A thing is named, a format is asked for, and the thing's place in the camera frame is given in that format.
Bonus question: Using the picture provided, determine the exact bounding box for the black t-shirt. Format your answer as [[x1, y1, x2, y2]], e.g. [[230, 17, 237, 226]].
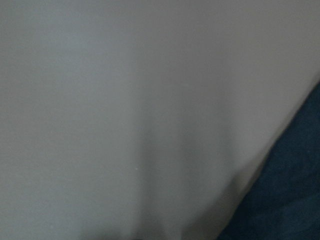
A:
[[218, 86, 320, 240]]

